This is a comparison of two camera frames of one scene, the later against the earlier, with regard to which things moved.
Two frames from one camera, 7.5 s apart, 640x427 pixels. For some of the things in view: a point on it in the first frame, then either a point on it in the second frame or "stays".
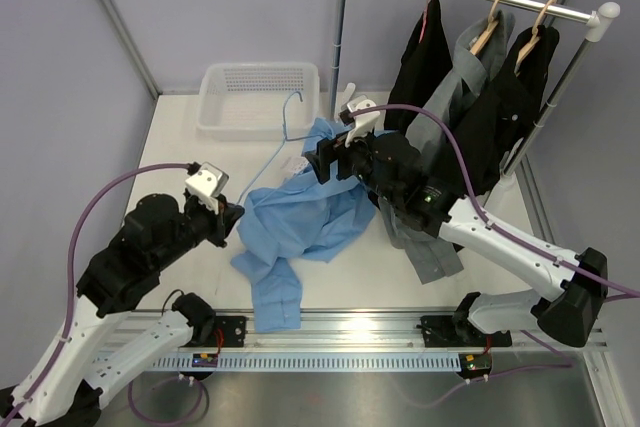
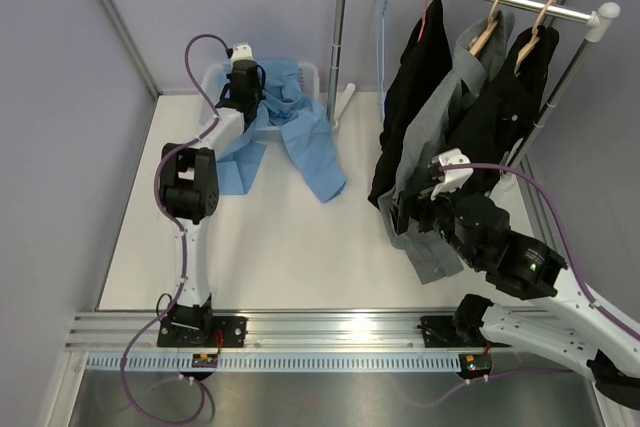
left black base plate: x=234 y=329 stays
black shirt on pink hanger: x=425 y=58 stays
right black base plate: x=439 y=331 stays
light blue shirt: x=280 y=224 to x=302 y=122
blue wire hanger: x=284 y=140 to x=381 y=94
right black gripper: x=328 y=152 to x=412 y=203
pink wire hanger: x=427 y=6 stays
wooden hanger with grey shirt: x=477 y=44 stays
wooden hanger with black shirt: x=534 y=36 stays
